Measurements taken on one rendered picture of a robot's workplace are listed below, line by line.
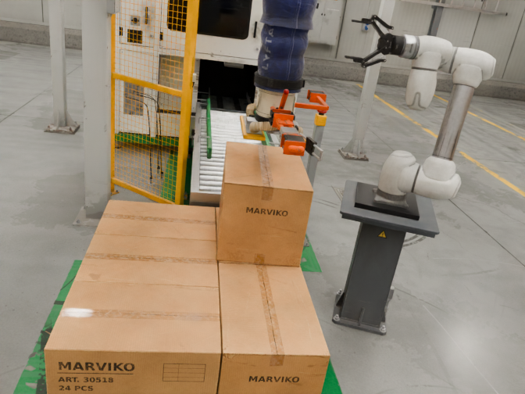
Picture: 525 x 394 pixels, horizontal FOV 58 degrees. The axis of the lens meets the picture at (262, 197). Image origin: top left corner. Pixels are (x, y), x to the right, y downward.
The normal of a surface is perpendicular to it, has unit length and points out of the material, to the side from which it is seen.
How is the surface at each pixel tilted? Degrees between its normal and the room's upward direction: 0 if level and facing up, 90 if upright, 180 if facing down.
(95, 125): 90
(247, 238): 90
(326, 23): 90
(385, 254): 90
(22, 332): 0
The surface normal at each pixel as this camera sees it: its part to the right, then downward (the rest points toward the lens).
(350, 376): 0.13, -0.91
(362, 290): -0.22, 0.36
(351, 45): 0.12, 0.41
